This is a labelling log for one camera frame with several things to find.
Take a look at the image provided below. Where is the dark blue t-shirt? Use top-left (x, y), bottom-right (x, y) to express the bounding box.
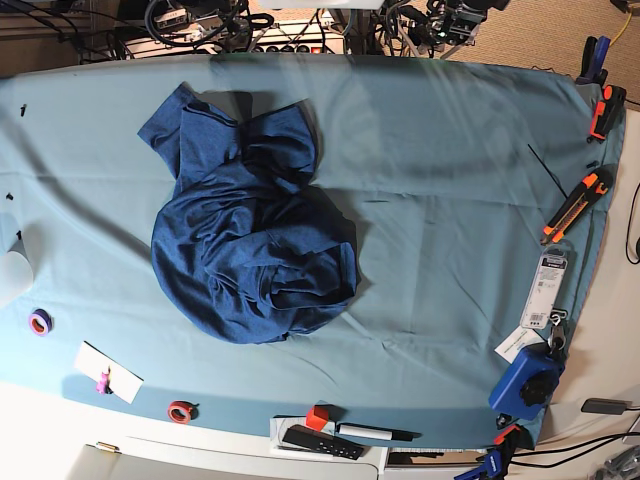
top-left (139, 85), bottom-right (359, 344)

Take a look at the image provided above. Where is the light blue table cloth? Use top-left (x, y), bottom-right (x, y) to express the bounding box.
top-left (1, 54), bottom-right (625, 448)

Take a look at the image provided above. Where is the red cube block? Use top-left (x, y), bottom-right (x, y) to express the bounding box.
top-left (305, 405), bottom-right (330, 432)

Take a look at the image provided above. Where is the white black marker pen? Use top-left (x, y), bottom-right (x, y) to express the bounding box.
top-left (336, 423), bottom-right (419, 442)

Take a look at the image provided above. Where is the black remote control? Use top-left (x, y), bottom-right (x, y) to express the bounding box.
top-left (283, 425), bottom-right (365, 460)

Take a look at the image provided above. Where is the white label card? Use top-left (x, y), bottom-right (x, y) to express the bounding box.
top-left (494, 326), bottom-right (545, 364)

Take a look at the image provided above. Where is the white power strip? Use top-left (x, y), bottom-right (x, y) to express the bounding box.
top-left (124, 17), bottom-right (345, 59)

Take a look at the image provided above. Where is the red tape roll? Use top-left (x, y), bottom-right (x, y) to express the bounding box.
top-left (167, 400), bottom-right (198, 425)

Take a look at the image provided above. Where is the clear blister retail package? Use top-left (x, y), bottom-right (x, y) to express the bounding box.
top-left (519, 247), bottom-right (568, 329)

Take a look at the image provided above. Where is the black zip tie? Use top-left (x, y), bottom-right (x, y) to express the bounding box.
top-left (527, 144), bottom-right (568, 199)

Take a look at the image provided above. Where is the blue box with knob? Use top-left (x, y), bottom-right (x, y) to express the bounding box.
top-left (488, 343), bottom-right (566, 421)

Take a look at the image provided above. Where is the white paper card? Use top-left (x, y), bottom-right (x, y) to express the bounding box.
top-left (74, 341), bottom-right (144, 404)

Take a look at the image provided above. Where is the small pink toy figure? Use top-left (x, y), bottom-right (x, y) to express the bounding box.
top-left (96, 368), bottom-right (113, 395)

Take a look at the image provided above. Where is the blue black clamp bottom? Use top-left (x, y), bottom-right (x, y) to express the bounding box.
top-left (454, 424), bottom-right (531, 480)

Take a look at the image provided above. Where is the blue black clamp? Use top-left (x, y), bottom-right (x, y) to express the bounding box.
top-left (576, 36), bottom-right (611, 86)
top-left (454, 424), bottom-right (531, 480)

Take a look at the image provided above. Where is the orange black utility knife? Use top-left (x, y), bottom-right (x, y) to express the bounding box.
top-left (540, 167), bottom-right (613, 246)

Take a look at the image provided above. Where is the purple tape roll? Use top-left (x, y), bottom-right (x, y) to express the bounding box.
top-left (29, 309), bottom-right (53, 336)

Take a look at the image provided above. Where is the black phone device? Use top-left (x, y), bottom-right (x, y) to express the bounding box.
top-left (581, 398), bottom-right (628, 415)

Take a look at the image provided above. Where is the blue black clamp top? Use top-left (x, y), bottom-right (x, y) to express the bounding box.
top-left (576, 36), bottom-right (611, 86)

